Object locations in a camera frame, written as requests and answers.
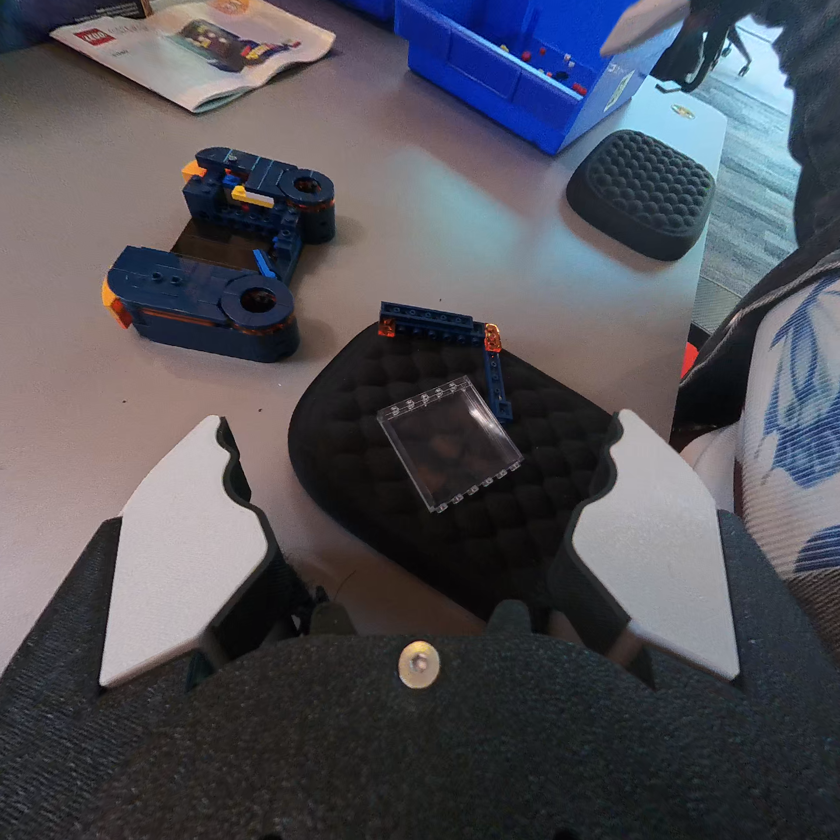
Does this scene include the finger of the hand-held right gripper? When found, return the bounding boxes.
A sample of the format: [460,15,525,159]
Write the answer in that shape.
[599,0,691,58]

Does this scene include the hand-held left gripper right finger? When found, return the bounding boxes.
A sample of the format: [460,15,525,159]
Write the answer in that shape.
[564,407,742,682]

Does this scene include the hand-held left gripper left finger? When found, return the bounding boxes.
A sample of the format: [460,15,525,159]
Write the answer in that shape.
[98,413,284,690]

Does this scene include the clear plastic brick panel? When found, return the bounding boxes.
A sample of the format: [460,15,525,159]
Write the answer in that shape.
[376,374,525,515]

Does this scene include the thin blue brick strip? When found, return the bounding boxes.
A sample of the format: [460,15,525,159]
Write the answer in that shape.
[482,344,514,422]

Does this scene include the blue brick-built game console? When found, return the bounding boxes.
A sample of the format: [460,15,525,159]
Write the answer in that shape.
[100,146,337,364]

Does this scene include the blue brick bar orange ends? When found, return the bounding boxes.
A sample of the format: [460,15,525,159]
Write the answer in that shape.
[378,301,505,352]

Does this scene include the scattered small colourful bricks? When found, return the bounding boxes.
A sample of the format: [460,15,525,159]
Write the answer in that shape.
[497,42,589,94]

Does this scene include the small black cushioned pad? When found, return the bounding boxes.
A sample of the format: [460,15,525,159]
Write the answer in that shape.
[566,129,717,263]

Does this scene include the white blue-printed shirt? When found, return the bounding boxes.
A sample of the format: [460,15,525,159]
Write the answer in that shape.
[679,272,840,595]

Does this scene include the large black cushioned pad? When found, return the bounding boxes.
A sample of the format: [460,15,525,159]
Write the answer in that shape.
[287,322,621,621]

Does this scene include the instruction booklet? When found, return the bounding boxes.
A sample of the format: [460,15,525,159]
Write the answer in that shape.
[49,0,337,115]

